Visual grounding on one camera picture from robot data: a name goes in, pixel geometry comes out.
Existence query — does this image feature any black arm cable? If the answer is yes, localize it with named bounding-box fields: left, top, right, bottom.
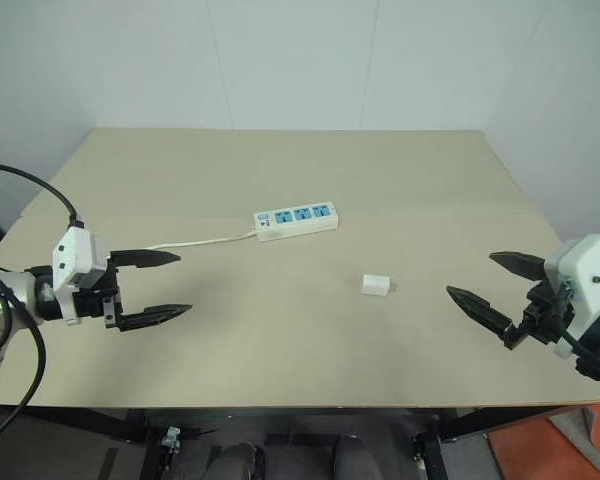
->
left=559, top=327, right=600, bottom=389
left=0, top=161, right=85, bottom=230
left=0, top=258, right=48, bottom=449

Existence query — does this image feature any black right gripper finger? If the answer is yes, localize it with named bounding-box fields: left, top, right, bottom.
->
left=488, top=250, right=549, bottom=283
left=445, top=285, right=525, bottom=351

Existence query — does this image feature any white plug adapter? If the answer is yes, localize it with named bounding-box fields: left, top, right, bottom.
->
left=360, top=272, right=399, bottom=297

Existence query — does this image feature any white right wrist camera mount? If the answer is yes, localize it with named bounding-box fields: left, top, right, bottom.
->
left=543, top=232, right=600, bottom=359

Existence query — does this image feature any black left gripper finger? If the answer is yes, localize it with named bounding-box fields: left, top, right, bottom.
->
left=109, top=249, right=182, bottom=270
left=116, top=303, right=195, bottom=333

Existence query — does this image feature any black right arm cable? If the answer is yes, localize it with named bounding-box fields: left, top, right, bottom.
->
left=559, top=327, right=600, bottom=389

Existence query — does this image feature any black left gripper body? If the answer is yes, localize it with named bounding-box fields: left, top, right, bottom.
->
left=73, top=258, right=126, bottom=331

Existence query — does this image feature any white power strip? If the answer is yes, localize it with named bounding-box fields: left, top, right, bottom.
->
left=252, top=201, right=342, bottom=245

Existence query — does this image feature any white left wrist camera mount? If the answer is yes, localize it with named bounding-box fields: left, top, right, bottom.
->
left=51, top=226, right=112, bottom=327

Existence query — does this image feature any table caster wheel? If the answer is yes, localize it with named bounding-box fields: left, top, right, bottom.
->
left=411, top=431, right=433, bottom=469
left=160, top=425, right=182, bottom=454

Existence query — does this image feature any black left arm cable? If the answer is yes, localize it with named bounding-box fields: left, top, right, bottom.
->
left=0, top=258, right=48, bottom=449
left=0, top=161, right=85, bottom=230

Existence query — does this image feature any white power cable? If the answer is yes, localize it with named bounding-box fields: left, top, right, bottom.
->
left=110, top=229, right=259, bottom=254

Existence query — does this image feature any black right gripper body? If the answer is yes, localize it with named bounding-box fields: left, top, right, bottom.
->
left=518, top=278, right=577, bottom=346

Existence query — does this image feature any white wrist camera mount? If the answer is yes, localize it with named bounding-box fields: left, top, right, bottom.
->
left=543, top=232, right=600, bottom=359
left=51, top=226, right=112, bottom=327

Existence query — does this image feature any black table frame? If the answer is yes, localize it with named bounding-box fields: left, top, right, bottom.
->
left=0, top=403, right=600, bottom=480

